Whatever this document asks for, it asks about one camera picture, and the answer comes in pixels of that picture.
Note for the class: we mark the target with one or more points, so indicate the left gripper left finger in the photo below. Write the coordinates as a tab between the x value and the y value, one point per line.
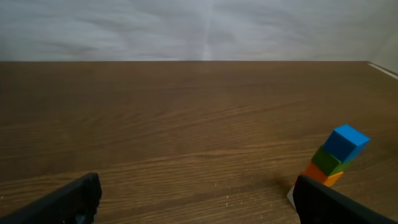
62	205

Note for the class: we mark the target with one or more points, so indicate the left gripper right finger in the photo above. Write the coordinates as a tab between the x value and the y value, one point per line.
329	207

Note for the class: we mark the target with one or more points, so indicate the orange cube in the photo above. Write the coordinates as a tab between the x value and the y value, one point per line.
314	173

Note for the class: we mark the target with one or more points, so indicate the green cube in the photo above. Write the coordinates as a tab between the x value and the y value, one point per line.
325	161

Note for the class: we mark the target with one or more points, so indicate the blue cube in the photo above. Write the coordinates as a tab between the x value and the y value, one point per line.
345	143

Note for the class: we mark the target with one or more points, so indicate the white cube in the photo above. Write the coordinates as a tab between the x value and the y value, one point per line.
290	196

